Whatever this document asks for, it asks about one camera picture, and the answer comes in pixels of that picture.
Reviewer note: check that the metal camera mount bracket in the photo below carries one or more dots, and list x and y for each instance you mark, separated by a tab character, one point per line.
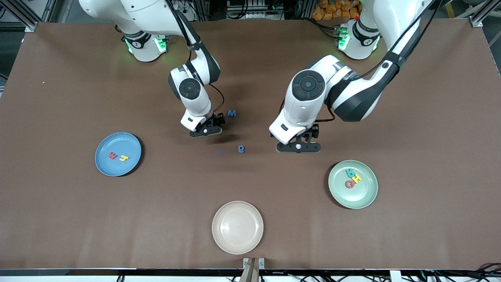
252	266

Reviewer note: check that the red foam letter Q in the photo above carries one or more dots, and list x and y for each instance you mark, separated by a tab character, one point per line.
347	184

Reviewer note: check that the dark blue foam letter W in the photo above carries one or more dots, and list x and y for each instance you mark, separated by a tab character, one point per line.
231	113

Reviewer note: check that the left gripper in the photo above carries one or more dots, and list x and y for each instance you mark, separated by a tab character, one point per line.
313	131

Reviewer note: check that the blue plate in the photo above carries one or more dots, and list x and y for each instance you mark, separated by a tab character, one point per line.
117	168

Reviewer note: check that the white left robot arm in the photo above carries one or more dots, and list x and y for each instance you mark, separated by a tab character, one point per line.
305	107

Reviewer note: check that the brown table cover sheet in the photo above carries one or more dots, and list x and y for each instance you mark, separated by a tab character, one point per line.
78	215

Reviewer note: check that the yellow foam capital letter H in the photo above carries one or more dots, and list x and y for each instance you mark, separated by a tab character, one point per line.
357	179

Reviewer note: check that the black electronics box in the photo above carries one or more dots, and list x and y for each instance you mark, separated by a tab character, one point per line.
254	9

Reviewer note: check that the blue foam letter g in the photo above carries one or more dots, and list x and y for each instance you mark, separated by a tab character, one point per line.
240	149

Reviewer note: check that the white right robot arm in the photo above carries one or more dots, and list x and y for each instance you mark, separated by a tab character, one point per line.
137	11

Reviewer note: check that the red foam letter w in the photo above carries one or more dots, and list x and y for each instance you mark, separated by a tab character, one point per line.
112	156

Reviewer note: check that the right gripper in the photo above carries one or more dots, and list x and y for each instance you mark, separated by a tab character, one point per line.
218	118

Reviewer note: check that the teal foam letter R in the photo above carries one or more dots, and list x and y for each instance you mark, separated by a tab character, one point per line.
348	172

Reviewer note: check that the aluminium frame post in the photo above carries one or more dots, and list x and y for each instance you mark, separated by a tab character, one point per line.
31	27
475	22

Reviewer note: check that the pile of orange bags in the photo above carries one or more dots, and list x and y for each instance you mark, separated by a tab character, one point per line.
336	9

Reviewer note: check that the green plate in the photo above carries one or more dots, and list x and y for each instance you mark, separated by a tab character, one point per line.
364	196

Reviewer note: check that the beige plate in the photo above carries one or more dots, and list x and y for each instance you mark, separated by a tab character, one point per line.
237	227

